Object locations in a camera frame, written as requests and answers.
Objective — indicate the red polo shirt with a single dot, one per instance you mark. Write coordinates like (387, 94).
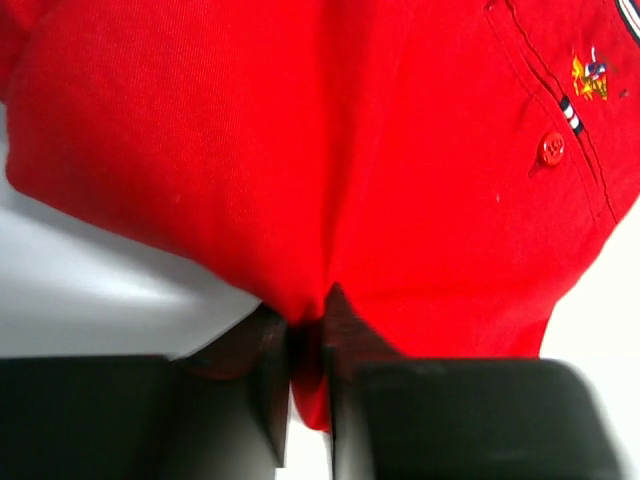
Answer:
(454, 166)

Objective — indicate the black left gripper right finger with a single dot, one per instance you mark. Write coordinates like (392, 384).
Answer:
(349, 345)

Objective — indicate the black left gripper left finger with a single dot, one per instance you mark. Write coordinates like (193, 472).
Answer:
(232, 398)

